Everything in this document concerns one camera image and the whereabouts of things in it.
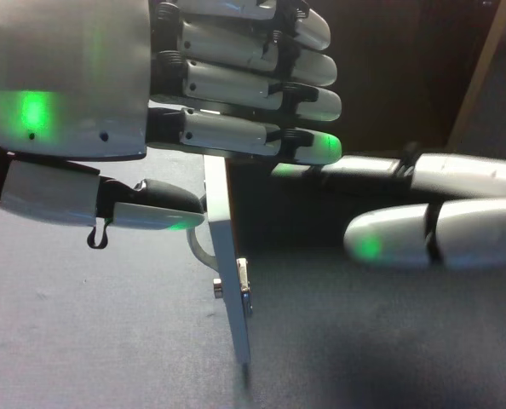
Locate round metal door lock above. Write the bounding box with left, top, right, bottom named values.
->
left=212, top=256, right=254, bottom=317

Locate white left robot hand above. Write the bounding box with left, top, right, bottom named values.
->
left=0, top=0, right=343, bottom=251

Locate metal door handle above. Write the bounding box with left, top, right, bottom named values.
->
left=186, top=225, right=218, bottom=272

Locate white cabinet door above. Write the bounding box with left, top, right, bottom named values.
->
left=201, top=153, right=254, bottom=367

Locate grey table cloth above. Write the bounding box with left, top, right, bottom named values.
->
left=0, top=144, right=506, bottom=409

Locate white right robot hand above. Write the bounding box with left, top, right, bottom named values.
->
left=269, top=142, right=506, bottom=272

